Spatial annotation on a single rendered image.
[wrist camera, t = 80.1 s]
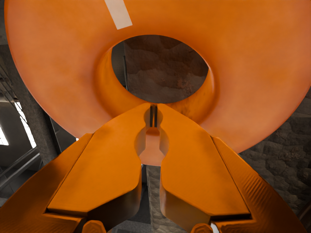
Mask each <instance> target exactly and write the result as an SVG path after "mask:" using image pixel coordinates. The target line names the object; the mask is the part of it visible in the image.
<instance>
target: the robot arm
mask: <svg viewBox="0 0 311 233"><path fill-rule="evenodd" d="M153 117H154V127H157V129H158V130H159V131H160V141H159V149H160V151H161V152H162V153H163V155H164V156H165V158H164V159H163V160H162V162H161V174H160V209H161V212H162V214H163V215H164V216H165V217H166V218H168V219H169V220H171V221H172V222H174V223H175V224H177V225H178V226H180V227H181V228H183V229H184V230H186V231H187V233H308V232H307V231H306V229H305V228H304V226H303V225H302V223H301V222H300V220H299V219H298V217H297V216H296V215H295V213H294V212H293V211H292V209H291V208H290V207H289V206H288V204H287V203H286V202H285V201H284V199H283V198H282V197H281V196H280V195H279V194H278V192H277V191H276V190H275V189H274V188H273V187H272V186H271V185H270V184H269V183H268V182H267V181H266V180H265V179H264V178H263V177H262V176H261V175H260V174H259V173H257V172H256V171H255V170H254V169H253V168H252V167H251V166H250V165H249V164H247V163H246V162H245V161H244V160H243V159H242V158H241V157H240V156H239V155H238V154H236V153H235V152H234V151H233V150H232V149H231V148H230V147H229V146H228V145H227V144H225V143H224V142H223V141H222V140H221V139H220V138H219V137H211V136H210V135H209V134H208V133H207V132H206V131H205V130H204V129H203V128H202V127H200V126H199V125H198V124H197V123H195V122H194V121H192V120H191V119H189V118H188V117H186V116H184V115H182V114H181V113H179V112H177V111H175V110H174V109H172V108H170V107H168V106H167V105H165V104H162V103H160V104H150V103H144V104H142V105H140V106H138V107H135V108H133V109H131V110H129V111H127V112H125V113H123V114H121V115H119V116H117V117H115V118H113V119H112V120H110V121H108V122H107V123H106V124H104V125H103V126H102V127H100V128H99V129H98V130H96V131H95V132H94V133H93V134H90V133H86V134H84V135H83V136H82V137H81V138H80V139H78V140H77V141H76V142H74V143H73V144H72V145H71V146H69V147H68V148H67V149H65V150H64V151H63V152H62V153H60V154H59V155H58V156H56V157H55V158H54V159H53V160H52V161H50V162H49V163H48V164H46V165H45V166H44V167H43V168H41V169H40V170H39V171H38V172H36V173H35V174H34V175H33V176H31V177H30V178H29V179H28V180H27V181H26V182H25V183H24V184H23V185H21V186H20V187H19V188H18V189H17V190H16V191H15V192H14V193H13V194H12V196H11V197H10V198H9V199H8V200H7V201H6V202H5V203H4V204H3V205H2V207H1V208H0V233H112V228H113V227H115V226H117V225H118V224H120V223H122V222H124V221H126V220H127V219H129V218H131V217H133V216H134V215H135V214H136V213H137V212H138V210H139V206H140V199H141V192H142V167H141V160H140V158H139V156H140V154H141V153H142V152H143V151H144V150H145V149H146V132H147V130H148V129H149V128H150V127H152V125H153Z"/></svg>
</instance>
